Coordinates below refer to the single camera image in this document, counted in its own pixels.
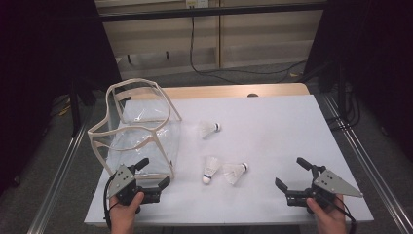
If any white wall outlet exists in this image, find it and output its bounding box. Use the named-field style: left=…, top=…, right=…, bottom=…
left=185, top=0, right=209, bottom=9

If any black curtain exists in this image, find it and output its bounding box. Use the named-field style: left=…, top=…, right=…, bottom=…
left=303, top=0, right=413, bottom=160
left=0, top=0, right=123, bottom=196

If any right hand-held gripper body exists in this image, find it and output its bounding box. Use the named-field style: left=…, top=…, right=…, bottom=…
left=284, top=165, right=364, bottom=215

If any white table sheet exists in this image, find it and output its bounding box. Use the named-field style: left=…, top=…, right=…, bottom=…
left=83, top=94, right=375, bottom=227

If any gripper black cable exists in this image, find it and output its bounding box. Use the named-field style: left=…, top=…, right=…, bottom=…
left=320, top=193, right=358, bottom=234
left=102, top=176, right=118, bottom=230

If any person's right hand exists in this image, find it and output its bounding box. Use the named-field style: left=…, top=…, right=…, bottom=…
left=306, top=194, right=349, bottom=234

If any black horizontal bar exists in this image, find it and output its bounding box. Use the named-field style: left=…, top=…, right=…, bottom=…
left=96, top=2, right=327, bottom=23

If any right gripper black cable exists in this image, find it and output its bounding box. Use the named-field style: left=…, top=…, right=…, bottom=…
left=320, top=193, right=358, bottom=234

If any white shuttlecock blue band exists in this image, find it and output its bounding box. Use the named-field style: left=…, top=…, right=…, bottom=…
left=222, top=161, right=249, bottom=186
left=198, top=120, right=222, bottom=140
left=202, top=156, right=222, bottom=185

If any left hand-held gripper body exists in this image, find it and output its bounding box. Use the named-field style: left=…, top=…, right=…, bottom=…
left=106, top=164, right=163, bottom=215

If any beige wooden cabinet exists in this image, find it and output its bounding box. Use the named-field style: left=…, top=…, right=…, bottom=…
left=94, top=0, right=325, bottom=81

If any person's left hand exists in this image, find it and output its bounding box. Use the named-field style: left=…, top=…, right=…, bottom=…
left=109, top=191, right=145, bottom=234

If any aluminium floor rail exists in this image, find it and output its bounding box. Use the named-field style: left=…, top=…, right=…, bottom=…
left=27, top=110, right=94, bottom=234
left=320, top=92, right=413, bottom=234

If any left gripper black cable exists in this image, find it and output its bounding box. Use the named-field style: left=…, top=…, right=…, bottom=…
left=102, top=176, right=118, bottom=230

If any black floor cable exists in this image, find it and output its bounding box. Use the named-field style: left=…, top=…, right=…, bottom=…
left=189, top=15, right=308, bottom=85

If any clear plastic bag beige trim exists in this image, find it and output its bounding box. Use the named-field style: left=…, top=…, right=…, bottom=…
left=87, top=77, right=183, bottom=181

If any bundle of black cables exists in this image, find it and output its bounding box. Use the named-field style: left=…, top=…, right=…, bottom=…
left=325, top=82, right=362, bottom=132

